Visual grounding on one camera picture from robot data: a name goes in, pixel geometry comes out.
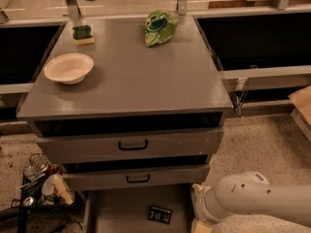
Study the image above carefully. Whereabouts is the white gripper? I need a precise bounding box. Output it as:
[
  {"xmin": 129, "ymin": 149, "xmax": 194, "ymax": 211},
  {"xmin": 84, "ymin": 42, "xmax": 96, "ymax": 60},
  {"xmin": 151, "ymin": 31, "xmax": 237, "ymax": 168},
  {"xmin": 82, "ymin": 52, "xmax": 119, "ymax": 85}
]
[{"xmin": 190, "ymin": 183, "xmax": 218, "ymax": 233}]

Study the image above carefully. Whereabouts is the dark rxbar blueberry packet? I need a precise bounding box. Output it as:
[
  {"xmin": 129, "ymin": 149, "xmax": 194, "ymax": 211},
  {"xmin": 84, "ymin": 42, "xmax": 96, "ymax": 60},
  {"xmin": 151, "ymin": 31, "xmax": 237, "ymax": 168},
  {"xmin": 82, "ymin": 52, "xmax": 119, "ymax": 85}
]
[{"xmin": 148, "ymin": 206, "xmax": 172, "ymax": 224}]

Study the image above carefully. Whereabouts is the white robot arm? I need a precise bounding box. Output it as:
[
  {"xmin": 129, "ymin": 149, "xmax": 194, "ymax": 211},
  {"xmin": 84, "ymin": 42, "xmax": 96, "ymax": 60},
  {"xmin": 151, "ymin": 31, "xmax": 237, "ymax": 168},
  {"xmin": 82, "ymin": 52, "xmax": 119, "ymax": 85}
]
[{"xmin": 191, "ymin": 172, "xmax": 311, "ymax": 227}]

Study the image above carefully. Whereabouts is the grey top drawer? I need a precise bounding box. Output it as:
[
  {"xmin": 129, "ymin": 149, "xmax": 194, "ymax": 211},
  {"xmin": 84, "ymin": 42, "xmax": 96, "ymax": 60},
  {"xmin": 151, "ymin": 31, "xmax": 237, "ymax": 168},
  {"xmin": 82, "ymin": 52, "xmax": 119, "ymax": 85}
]
[{"xmin": 37, "ymin": 129, "xmax": 224, "ymax": 164}]

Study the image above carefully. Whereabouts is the grey drawer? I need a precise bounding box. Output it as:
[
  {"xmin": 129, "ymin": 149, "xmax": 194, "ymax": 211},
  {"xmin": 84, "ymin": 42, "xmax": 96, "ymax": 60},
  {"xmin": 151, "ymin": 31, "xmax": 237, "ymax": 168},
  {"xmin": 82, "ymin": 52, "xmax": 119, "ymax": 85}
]
[
  {"xmin": 37, "ymin": 129, "xmax": 224, "ymax": 164},
  {"xmin": 83, "ymin": 184, "xmax": 194, "ymax": 233},
  {"xmin": 63, "ymin": 164, "xmax": 210, "ymax": 191}
]

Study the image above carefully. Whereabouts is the grey bottom drawer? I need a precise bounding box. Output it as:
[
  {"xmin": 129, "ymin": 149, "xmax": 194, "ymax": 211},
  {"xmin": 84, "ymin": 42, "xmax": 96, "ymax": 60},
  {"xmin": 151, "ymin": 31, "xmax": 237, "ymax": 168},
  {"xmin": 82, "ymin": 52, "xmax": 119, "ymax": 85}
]
[{"xmin": 83, "ymin": 184, "xmax": 194, "ymax": 233}]

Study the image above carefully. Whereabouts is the grey drawer cabinet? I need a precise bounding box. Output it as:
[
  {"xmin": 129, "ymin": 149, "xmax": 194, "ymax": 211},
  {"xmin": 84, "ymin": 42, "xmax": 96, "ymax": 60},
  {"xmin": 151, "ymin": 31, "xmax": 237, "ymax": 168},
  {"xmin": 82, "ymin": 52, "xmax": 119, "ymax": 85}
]
[{"xmin": 17, "ymin": 16, "xmax": 234, "ymax": 192}]

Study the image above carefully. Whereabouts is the grey middle drawer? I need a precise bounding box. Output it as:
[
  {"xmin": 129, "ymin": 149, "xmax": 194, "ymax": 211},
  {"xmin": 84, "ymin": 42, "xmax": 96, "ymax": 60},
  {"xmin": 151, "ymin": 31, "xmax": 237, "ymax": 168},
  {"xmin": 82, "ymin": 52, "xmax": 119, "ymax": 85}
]
[{"xmin": 63, "ymin": 164, "xmax": 210, "ymax": 191}]

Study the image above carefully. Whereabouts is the cream box in rack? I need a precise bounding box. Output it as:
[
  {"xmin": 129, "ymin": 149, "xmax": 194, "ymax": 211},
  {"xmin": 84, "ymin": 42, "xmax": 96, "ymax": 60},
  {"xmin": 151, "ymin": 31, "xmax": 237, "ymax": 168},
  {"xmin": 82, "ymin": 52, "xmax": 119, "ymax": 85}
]
[{"xmin": 53, "ymin": 174, "xmax": 75, "ymax": 205}]

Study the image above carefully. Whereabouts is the brown cardboard box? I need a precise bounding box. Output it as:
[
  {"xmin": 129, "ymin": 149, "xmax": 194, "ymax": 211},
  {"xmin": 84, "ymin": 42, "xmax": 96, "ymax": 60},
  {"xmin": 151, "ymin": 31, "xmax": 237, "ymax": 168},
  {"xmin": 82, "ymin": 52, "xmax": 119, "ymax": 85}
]
[{"xmin": 289, "ymin": 85, "xmax": 311, "ymax": 125}]

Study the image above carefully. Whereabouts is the white cup in rack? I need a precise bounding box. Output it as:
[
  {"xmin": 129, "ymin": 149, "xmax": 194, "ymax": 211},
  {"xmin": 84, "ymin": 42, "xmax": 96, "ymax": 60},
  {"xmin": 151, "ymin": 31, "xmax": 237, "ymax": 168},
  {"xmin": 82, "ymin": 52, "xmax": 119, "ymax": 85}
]
[{"xmin": 42, "ymin": 174, "xmax": 57, "ymax": 196}]

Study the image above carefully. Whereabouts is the green chip bag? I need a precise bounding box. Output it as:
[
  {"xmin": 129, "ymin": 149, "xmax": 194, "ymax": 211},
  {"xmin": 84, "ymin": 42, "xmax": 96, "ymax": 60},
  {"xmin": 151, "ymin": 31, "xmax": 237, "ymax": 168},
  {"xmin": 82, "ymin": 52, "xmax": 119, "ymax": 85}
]
[{"xmin": 144, "ymin": 9, "xmax": 180, "ymax": 48}]

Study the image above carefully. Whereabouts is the white paper bowl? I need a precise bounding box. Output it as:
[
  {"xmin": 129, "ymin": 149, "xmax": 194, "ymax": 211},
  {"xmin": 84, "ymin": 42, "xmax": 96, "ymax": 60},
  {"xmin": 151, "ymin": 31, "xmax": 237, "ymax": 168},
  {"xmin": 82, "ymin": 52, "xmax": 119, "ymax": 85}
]
[{"xmin": 44, "ymin": 53, "xmax": 94, "ymax": 84}]

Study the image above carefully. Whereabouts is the green yellow sponge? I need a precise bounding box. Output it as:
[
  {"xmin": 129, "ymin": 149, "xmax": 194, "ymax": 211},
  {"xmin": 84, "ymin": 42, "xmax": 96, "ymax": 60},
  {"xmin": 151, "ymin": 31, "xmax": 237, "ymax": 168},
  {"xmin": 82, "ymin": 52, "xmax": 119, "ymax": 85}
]
[{"xmin": 73, "ymin": 25, "xmax": 94, "ymax": 46}]

